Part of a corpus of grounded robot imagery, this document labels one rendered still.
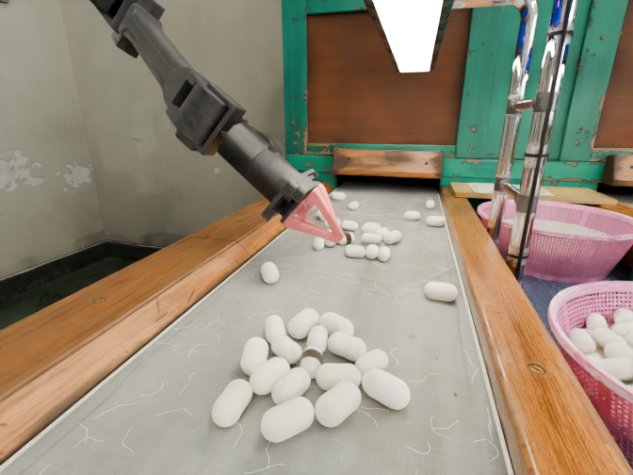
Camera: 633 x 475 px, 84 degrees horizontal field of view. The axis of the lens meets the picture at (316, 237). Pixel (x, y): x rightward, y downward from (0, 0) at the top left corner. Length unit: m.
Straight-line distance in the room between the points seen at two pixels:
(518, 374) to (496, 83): 0.86
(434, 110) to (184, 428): 0.95
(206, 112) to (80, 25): 2.32
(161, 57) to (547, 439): 0.62
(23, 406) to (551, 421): 0.35
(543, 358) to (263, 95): 1.86
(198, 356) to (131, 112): 2.28
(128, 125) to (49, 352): 2.28
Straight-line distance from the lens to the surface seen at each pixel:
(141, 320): 0.39
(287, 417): 0.26
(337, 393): 0.27
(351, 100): 1.08
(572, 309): 0.47
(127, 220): 2.75
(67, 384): 0.35
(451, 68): 1.07
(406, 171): 1.00
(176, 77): 0.57
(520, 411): 0.28
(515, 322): 0.38
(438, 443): 0.28
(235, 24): 2.15
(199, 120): 0.51
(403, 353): 0.35
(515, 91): 0.65
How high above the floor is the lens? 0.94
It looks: 18 degrees down
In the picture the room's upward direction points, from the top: straight up
